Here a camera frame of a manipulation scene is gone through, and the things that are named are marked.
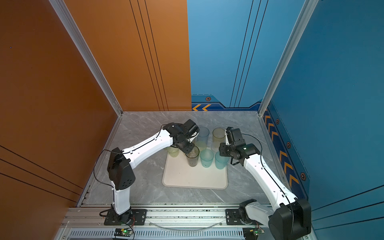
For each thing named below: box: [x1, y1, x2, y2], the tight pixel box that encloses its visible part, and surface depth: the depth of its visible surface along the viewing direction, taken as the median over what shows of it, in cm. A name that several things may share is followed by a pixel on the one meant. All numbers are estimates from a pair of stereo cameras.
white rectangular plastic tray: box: [162, 152, 228, 190], surface depth 91 cm
